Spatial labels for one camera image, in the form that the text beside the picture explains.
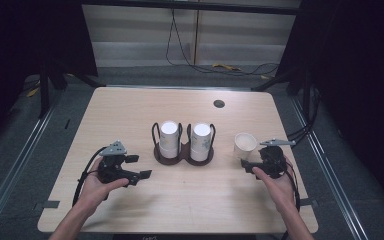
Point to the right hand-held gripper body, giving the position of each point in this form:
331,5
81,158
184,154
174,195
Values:
273,156

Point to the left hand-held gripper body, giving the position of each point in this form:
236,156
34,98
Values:
113,149

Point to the single white paper cup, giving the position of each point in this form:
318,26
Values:
245,142

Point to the stack of white paper cups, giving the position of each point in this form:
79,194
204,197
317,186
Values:
169,140
200,143

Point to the dark brown double cup holder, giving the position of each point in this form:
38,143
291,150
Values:
183,155

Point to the person's right hand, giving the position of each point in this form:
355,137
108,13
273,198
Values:
278,190

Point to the person's left hand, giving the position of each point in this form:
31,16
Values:
95,193

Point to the grey tape piece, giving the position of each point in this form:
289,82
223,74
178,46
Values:
51,204
308,202

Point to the grey round table grommet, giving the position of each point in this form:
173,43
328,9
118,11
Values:
219,103

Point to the black metal stand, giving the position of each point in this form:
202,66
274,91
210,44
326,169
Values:
305,96
43,93

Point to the yellow tape strip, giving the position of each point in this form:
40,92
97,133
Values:
226,67
32,92

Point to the dark curtain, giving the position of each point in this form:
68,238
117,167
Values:
356,66
20,43

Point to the black overhead bar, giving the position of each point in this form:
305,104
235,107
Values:
186,6

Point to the metal floor rail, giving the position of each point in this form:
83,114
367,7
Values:
16,166
330,173

